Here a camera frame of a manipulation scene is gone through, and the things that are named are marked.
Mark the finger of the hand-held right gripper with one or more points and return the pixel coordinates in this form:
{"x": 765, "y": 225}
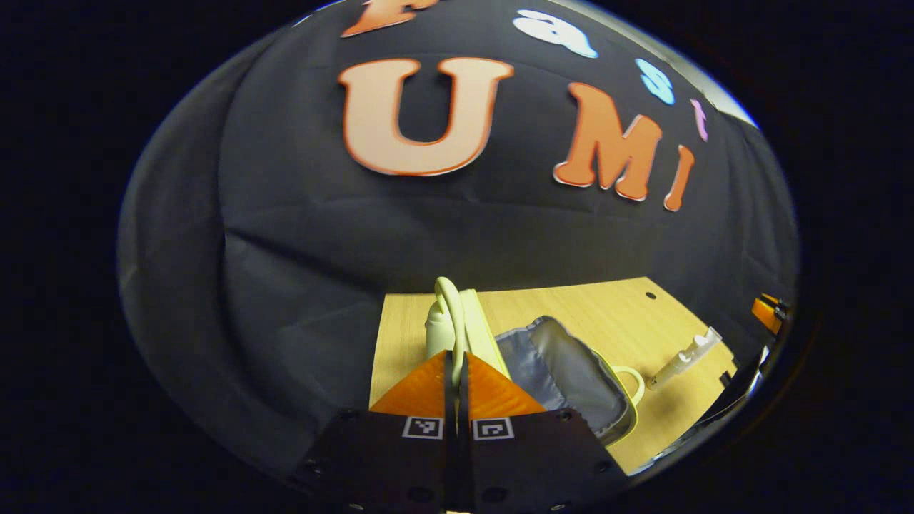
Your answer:
{"x": 767, "y": 313}

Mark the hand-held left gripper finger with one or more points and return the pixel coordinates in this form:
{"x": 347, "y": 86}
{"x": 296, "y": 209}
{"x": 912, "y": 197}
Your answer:
{"x": 465, "y": 400}
{"x": 450, "y": 400}

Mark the pale yellow suitcase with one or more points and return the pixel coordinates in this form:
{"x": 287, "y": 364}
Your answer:
{"x": 557, "y": 357}

